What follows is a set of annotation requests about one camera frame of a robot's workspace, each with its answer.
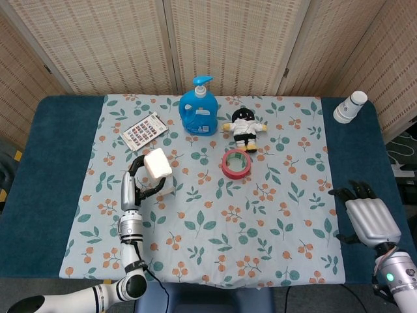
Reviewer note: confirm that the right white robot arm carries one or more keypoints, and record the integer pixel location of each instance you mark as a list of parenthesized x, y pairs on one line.
[(400, 277)]

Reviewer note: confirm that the colour swatch card packet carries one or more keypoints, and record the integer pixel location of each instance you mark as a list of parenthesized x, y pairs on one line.
[(143, 130)]

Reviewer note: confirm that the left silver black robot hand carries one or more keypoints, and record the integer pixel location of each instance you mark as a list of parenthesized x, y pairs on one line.
[(127, 192)]

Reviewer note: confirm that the metal screen hinge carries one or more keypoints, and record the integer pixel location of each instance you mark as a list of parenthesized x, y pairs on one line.
[(286, 72), (48, 69)]

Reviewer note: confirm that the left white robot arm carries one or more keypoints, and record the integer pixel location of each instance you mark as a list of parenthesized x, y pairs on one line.
[(132, 254)]

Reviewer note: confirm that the white power strip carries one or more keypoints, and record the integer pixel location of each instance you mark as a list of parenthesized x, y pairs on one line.
[(405, 170)]

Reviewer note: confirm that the dark blue chair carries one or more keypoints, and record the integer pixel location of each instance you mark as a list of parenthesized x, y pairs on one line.
[(202, 301)]

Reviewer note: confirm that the black white plush doll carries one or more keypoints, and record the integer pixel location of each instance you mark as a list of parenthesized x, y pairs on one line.
[(244, 128)]

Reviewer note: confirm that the red tape roll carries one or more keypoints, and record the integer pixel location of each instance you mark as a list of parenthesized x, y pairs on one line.
[(228, 171)]

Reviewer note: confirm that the floral tablecloth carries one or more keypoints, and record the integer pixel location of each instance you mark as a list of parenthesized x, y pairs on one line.
[(228, 212)]

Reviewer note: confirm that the woven folding screen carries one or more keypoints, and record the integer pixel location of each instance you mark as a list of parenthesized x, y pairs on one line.
[(114, 42)]

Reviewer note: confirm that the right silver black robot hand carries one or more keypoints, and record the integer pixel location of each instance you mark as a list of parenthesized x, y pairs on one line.
[(371, 215)]

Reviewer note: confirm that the blue detergent pump bottle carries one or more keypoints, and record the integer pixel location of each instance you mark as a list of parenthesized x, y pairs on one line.
[(198, 112)]

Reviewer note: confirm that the white paper cup stack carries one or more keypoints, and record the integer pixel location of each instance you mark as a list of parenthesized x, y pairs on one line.
[(348, 109)]

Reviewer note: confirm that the white Face tissue pack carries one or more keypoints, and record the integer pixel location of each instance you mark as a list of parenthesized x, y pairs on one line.
[(158, 164)]

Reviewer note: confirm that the teal blue table cover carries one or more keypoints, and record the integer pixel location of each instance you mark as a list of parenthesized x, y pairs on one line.
[(49, 163)]

